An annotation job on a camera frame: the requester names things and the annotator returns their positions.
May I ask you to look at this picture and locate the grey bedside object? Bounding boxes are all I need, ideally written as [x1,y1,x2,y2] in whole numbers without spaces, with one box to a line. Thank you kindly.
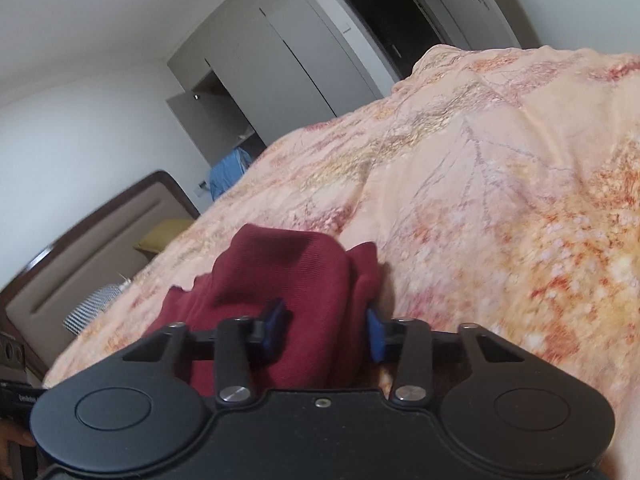
[0,330,27,380]

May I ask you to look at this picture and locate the dark red knit shirt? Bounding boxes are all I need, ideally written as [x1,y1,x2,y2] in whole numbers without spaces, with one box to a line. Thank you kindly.
[145,224,382,397]

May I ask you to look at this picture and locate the houndstooth checked pillow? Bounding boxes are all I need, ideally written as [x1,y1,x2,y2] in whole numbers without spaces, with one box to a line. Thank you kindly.
[62,282,130,336]

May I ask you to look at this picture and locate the floral peach blanket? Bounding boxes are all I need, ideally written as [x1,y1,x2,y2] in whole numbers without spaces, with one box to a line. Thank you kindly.
[42,44,640,480]

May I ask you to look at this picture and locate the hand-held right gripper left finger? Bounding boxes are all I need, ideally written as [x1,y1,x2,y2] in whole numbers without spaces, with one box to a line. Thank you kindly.
[122,299,291,408]

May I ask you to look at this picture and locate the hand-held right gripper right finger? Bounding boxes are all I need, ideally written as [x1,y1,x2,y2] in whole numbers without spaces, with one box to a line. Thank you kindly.
[366,308,524,407]

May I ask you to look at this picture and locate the beige padded bed headboard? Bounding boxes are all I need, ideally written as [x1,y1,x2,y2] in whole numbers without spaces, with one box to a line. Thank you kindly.
[0,170,202,392]

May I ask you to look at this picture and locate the person's left hand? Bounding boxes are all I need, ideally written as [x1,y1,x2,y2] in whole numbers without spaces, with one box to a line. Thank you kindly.
[0,419,37,450]

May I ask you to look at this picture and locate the white room door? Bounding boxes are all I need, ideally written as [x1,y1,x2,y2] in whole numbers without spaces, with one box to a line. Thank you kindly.
[449,0,524,52]

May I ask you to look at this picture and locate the blue garment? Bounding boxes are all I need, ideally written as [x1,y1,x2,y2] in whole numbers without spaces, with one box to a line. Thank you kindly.
[208,147,253,202]

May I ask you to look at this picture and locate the grey wardrobe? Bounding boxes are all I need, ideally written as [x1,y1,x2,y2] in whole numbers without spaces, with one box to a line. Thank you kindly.
[166,0,402,182]

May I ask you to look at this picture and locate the mustard yellow pillow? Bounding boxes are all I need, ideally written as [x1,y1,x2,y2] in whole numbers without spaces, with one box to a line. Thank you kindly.
[133,218,196,257]

